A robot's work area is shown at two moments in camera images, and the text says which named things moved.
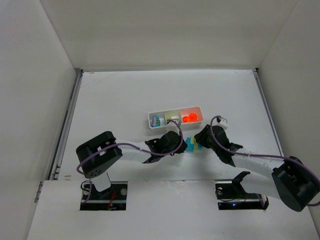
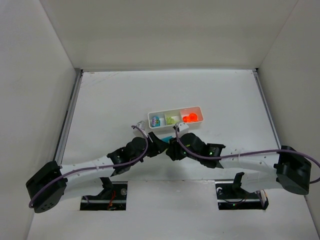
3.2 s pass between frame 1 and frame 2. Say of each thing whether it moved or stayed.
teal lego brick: moved
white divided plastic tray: stayed
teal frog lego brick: stayed
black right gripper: moved
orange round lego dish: stayed
